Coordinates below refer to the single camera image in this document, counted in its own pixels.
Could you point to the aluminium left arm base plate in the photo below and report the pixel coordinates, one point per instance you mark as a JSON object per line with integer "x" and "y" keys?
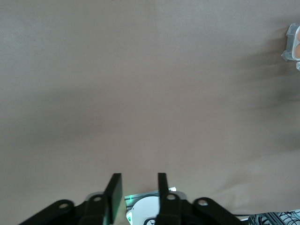
{"x": 131, "y": 198}

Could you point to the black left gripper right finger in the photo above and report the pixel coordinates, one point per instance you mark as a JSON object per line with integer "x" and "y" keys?
{"x": 164, "y": 206}

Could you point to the brown egg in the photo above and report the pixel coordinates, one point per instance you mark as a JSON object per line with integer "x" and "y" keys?
{"x": 298, "y": 35}
{"x": 297, "y": 52}

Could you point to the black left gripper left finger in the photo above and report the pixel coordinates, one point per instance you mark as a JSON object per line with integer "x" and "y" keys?
{"x": 114, "y": 199}

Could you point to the clear plastic egg box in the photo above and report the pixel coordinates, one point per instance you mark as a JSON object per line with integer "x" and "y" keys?
{"x": 290, "y": 44}

